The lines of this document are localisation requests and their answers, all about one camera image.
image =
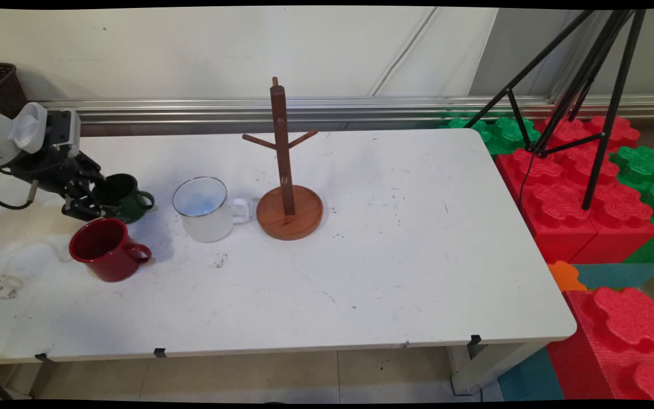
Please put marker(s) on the brown wooden mug tree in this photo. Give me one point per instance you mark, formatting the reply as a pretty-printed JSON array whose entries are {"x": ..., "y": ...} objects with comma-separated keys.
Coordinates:
[{"x": 290, "y": 218}]

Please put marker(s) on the red ceramic mug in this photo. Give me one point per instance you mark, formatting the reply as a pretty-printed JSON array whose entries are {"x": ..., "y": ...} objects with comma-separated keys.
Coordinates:
[{"x": 108, "y": 255}]

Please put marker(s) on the teal foam block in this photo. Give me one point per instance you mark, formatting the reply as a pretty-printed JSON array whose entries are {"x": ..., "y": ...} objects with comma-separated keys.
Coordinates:
[{"x": 531, "y": 378}]

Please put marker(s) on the black tripod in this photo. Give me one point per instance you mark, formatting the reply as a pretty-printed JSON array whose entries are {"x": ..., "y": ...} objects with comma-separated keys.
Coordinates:
[{"x": 602, "y": 85}]

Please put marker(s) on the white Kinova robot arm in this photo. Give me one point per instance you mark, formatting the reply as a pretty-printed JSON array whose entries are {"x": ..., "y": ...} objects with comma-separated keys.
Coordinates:
[{"x": 17, "y": 130}]

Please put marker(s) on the green printed enamel mug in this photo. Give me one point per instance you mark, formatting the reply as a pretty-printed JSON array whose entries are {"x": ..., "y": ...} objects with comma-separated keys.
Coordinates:
[{"x": 125, "y": 201}]

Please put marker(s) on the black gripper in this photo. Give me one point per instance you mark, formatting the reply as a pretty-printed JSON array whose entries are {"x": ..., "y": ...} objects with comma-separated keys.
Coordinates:
[{"x": 49, "y": 170}]

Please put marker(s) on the white table leg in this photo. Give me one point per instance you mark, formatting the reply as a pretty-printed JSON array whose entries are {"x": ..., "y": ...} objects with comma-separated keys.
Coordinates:
[{"x": 489, "y": 363}]

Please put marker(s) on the brown wicker basket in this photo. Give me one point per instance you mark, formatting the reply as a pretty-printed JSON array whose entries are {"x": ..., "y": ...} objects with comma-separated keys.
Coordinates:
[{"x": 0, "y": 85}]

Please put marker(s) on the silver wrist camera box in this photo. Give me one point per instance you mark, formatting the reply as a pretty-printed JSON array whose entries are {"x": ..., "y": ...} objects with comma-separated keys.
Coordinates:
[{"x": 65, "y": 130}]

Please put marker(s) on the green foam block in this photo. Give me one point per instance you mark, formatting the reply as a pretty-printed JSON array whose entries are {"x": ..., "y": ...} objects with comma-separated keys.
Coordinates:
[
  {"x": 503, "y": 133},
  {"x": 648, "y": 170}
]

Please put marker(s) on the white enamel mug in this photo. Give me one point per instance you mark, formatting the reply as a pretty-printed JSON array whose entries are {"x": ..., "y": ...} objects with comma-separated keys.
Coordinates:
[{"x": 208, "y": 218}]

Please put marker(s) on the aluminium rail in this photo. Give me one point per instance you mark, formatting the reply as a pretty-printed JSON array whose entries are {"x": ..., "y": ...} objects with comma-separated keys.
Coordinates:
[{"x": 332, "y": 109}]

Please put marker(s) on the orange foam piece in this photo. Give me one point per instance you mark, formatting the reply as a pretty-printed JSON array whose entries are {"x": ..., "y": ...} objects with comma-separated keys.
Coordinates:
[{"x": 564, "y": 276}]

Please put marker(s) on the red foam block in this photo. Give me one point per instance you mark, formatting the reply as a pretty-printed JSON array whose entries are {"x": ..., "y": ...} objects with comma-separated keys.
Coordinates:
[
  {"x": 622, "y": 346},
  {"x": 622, "y": 221},
  {"x": 560, "y": 224}
]

